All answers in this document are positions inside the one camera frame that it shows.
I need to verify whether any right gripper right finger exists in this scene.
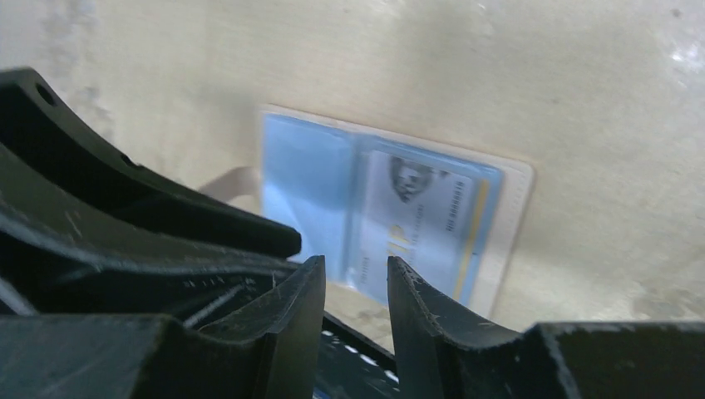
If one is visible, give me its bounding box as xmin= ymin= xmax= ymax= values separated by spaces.
xmin=387 ymin=256 xmax=519 ymax=398

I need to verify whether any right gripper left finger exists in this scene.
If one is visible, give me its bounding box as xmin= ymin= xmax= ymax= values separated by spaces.
xmin=199 ymin=255 xmax=326 ymax=398

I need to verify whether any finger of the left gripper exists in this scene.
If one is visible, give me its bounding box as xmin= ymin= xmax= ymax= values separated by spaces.
xmin=1 ymin=150 xmax=296 ymax=329
xmin=1 ymin=67 xmax=302 ymax=259

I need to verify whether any white lion VIP card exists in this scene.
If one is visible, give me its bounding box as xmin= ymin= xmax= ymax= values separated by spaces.
xmin=355 ymin=150 xmax=476 ymax=302

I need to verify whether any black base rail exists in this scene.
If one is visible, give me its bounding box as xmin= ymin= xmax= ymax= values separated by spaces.
xmin=313 ymin=313 xmax=402 ymax=399

